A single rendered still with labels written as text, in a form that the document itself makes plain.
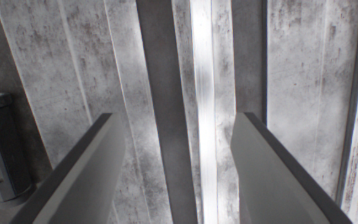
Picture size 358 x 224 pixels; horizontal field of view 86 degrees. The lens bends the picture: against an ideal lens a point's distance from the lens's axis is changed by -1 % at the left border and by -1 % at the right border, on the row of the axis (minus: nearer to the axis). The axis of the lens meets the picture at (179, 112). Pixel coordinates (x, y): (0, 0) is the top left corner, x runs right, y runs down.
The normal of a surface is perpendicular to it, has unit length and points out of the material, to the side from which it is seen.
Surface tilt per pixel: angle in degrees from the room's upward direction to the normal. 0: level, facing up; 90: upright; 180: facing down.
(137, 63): 0
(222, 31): 0
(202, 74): 0
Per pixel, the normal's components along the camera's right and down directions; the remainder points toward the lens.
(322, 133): -0.02, 0.29
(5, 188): 0.69, 0.19
